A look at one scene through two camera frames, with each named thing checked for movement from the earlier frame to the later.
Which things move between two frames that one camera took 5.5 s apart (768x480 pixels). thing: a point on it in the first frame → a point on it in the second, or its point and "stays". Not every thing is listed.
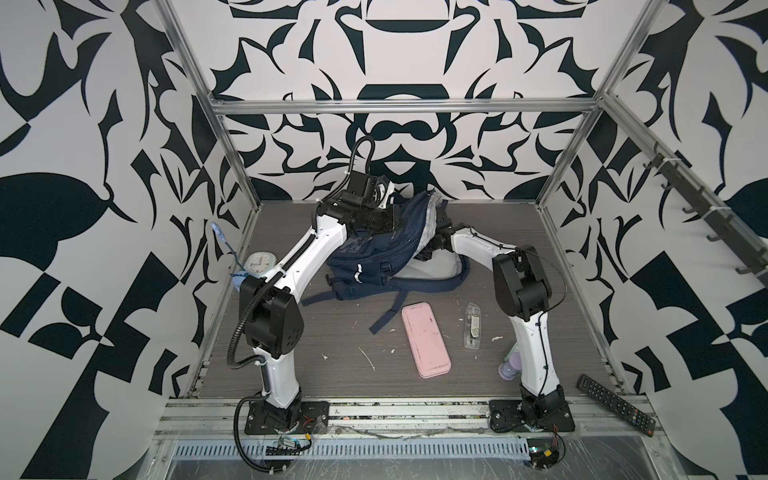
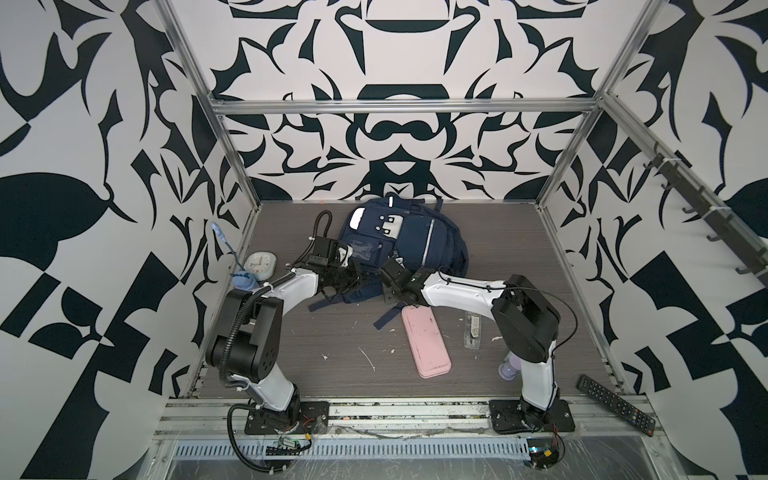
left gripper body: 377,219 → 344,279
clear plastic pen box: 472,326 stays
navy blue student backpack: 392,255 stays
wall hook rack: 754,255 stays
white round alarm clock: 258,263 stays
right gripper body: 430,248 → 395,295
